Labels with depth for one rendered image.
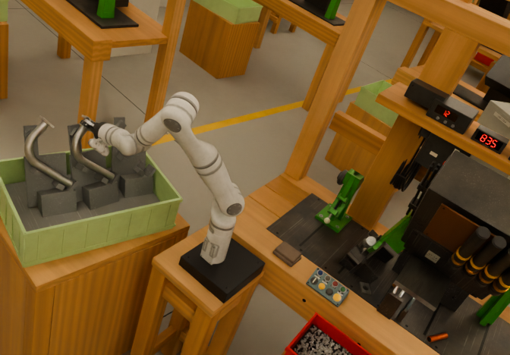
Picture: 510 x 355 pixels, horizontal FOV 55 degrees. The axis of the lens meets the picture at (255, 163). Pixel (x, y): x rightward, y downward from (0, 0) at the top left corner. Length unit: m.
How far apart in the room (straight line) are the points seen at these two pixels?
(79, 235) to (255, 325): 1.37
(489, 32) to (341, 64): 0.61
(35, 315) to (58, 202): 0.42
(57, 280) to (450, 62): 1.68
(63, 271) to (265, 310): 1.45
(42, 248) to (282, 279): 0.90
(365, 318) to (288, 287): 0.31
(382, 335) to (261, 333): 1.10
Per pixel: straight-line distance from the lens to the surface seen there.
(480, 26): 2.05
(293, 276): 1.97
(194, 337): 1.98
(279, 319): 3.03
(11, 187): 2.16
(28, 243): 1.85
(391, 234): 1.96
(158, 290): 2.00
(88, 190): 2.04
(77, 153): 1.98
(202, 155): 1.50
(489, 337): 2.28
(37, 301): 1.95
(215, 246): 1.82
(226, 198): 1.65
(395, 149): 2.24
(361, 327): 1.94
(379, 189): 2.33
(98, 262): 1.96
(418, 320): 2.12
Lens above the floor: 2.24
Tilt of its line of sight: 33 degrees down
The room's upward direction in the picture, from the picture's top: 20 degrees clockwise
